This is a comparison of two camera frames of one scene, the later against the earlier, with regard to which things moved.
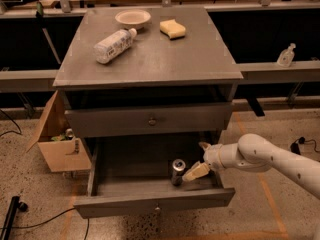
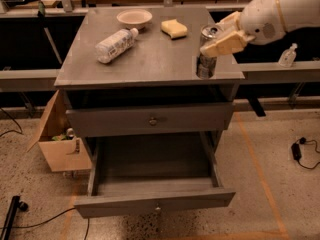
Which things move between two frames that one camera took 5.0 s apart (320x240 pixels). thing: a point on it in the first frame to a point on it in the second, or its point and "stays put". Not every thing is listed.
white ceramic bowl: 132,19 stays put
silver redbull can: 178,167 to 206,65
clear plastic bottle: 113,46 stays put
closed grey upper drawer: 138,120 stays put
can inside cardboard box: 69,133 stays put
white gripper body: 212,156 to 260,20
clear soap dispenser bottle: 286,57 stays put
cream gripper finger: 205,146 to 231,22
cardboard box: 61,154 stays put
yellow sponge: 173,29 stays put
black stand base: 15,205 stays put
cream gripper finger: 197,170 to 228,44
